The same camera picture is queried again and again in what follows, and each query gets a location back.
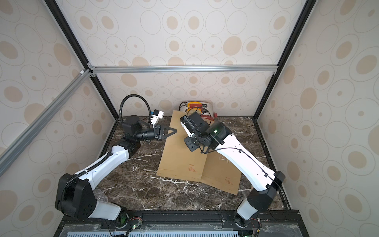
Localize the horizontal aluminium rail back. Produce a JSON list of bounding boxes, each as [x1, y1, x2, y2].
[[90, 64, 278, 74]]

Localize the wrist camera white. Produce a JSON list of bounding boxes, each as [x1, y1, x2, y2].
[[180, 116, 194, 138], [151, 110, 164, 125]]

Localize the red toaster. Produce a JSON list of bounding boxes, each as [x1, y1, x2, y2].
[[179, 101, 218, 121]]

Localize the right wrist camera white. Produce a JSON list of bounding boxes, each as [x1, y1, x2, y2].
[[180, 116, 194, 138]]

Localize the diagonal aluminium rail left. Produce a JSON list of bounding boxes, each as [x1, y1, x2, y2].
[[1, 69, 91, 175]]

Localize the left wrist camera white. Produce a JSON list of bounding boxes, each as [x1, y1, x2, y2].
[[151, 110, 164, 125]]

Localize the clear plastic cup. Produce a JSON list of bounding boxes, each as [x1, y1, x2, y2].
[[93, 189, 108, 202]]

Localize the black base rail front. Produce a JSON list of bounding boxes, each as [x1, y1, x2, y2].
[[55, 210, 309, 237]]

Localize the black corrugated cable hose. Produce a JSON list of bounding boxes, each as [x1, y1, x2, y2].
[[119, 94, 152, 125]]

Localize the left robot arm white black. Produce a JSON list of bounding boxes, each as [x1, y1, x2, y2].
[[55, 116, 177, 228]]

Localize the yellow toast rear slot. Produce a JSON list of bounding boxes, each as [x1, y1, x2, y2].
[[187, 102, 203, 109]]

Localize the brown file envelope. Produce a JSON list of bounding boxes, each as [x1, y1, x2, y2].
[[200, 152, 241, 195], [157, 111, 210, 184]]

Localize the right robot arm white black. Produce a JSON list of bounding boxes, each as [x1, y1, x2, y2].
[[180, 113, 285, 228]]

